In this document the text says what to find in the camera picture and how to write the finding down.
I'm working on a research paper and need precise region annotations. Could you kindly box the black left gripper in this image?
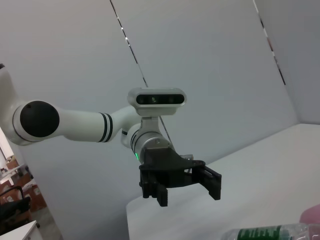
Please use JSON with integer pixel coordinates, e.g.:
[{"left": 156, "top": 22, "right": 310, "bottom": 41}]
[{"left": 138, "top": 146, "right": 223, "bottom": 208}]

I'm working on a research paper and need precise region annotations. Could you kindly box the clear green-label water bottle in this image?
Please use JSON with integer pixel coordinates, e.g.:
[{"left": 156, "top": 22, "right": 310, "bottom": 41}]
[{"left": 221, "top": 223, "right": 320, "bottom": 240}]

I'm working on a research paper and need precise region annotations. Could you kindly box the pink toy peach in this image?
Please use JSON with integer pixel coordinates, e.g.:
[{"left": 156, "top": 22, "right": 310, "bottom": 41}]
[{"left": 298, "top": 204, "right": 320, "bottom": 226}]

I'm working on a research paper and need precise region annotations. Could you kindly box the white office desk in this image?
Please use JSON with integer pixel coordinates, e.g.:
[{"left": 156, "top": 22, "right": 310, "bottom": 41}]
[{"left": 0, "top": 219, "right": 42, "bottom": 240}]

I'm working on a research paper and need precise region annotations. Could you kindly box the brown cardboard box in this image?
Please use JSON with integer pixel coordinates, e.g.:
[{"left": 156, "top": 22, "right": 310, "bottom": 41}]
[{"left": 0, "top": 172, "right": 48, "bottom": 213}]

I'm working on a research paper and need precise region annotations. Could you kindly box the black office chair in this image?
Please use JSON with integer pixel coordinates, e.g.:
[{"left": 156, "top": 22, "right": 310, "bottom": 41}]
[{"left": 0, "top": 186, "right": 32, "bottom": 224}]

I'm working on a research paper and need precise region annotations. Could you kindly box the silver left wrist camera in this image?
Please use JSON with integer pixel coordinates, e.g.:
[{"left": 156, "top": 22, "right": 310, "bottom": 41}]
[{"left": 127, "top": 87, "right": 187, "bottom": 117}]

